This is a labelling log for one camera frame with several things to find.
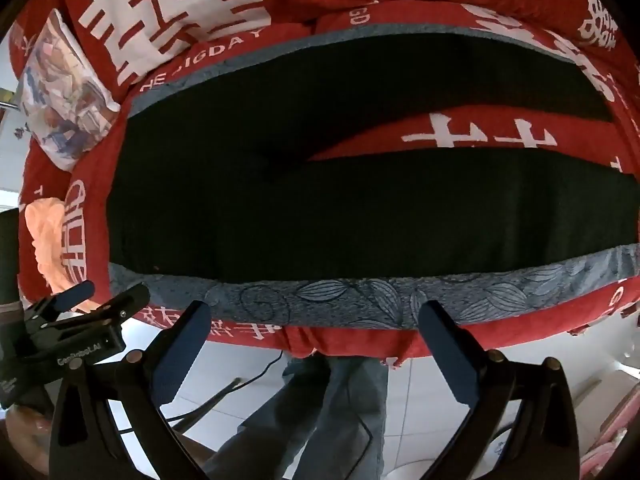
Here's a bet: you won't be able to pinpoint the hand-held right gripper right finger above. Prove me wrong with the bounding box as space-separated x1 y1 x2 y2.
419 301 582 480

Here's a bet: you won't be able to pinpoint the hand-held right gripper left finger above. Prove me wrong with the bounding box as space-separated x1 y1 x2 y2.
47 301 213 480

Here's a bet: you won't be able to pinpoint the red printed bedsheet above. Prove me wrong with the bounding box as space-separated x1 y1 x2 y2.
7 5 640 368

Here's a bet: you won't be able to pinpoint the black grey patterned pants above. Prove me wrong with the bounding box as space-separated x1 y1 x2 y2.
107 22 640 332

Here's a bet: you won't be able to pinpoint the black cable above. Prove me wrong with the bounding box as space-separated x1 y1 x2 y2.
165 352 286 426

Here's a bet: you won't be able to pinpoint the pink furniture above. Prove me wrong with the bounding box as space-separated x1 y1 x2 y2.
575 375 640 468

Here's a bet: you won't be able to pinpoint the white printed pillow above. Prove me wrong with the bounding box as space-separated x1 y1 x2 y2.
17 7 122 172

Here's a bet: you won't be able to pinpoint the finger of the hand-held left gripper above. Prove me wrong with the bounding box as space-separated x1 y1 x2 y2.
35 281 97 317
75 283 152 332

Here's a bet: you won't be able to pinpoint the person's legs in jeans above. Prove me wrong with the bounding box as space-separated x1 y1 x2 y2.
200 352 391 480

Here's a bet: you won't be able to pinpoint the peach cloth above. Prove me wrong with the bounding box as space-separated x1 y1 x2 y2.
22 199 95 312

